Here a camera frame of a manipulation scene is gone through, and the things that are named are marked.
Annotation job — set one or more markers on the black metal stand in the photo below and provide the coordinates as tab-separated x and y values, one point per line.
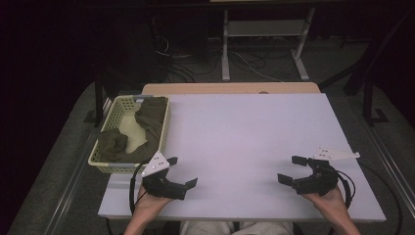
369	101
99	98

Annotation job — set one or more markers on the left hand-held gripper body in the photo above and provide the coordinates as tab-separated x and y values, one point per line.
163	187

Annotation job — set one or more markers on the person's right hand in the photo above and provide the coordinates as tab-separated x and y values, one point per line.
328	202

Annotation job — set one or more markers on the black slanted metal beam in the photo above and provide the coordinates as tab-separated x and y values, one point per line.
368	55

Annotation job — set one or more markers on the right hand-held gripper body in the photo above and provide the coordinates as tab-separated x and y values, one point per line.
318	181

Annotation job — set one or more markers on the person's light grey trousers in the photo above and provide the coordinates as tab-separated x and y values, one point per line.
212	228

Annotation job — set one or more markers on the person's left hand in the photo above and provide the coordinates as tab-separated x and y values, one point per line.
151	204

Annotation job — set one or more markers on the white metal table frame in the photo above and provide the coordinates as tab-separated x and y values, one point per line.
261	28

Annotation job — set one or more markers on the olive green cloth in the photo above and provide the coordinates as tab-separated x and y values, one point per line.
153	114

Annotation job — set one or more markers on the pale yellow plastic basket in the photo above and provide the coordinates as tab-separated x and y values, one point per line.
112	119

